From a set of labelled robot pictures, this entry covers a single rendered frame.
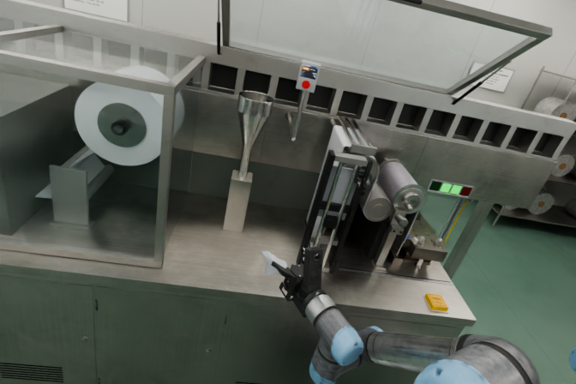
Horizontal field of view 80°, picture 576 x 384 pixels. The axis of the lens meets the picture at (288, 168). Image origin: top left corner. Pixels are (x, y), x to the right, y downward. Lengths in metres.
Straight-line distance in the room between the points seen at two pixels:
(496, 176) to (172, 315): 1.72
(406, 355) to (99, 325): 1.18
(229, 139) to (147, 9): 2.59
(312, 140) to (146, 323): 1.07
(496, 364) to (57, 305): 1.43
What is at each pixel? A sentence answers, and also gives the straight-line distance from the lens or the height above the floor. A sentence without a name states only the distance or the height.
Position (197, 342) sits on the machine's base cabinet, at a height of 0.56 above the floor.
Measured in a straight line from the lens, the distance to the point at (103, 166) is 1.25.
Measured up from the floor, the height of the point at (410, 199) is 1.26.
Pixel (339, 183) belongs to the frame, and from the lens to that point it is 1.32.
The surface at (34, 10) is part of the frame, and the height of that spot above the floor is 1.63.
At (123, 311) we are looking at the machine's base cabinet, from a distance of 1.57.
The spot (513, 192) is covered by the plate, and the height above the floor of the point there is 1.23.
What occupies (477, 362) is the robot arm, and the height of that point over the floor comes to 1.46.
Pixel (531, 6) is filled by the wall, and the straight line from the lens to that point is 4.78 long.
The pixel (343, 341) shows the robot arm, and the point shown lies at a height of 1.25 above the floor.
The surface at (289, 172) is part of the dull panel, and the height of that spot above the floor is 1.11.
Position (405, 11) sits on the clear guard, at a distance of 1.31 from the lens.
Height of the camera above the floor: 1.89
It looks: 26 degrees down
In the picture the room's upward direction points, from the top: 14 degrees clockwise
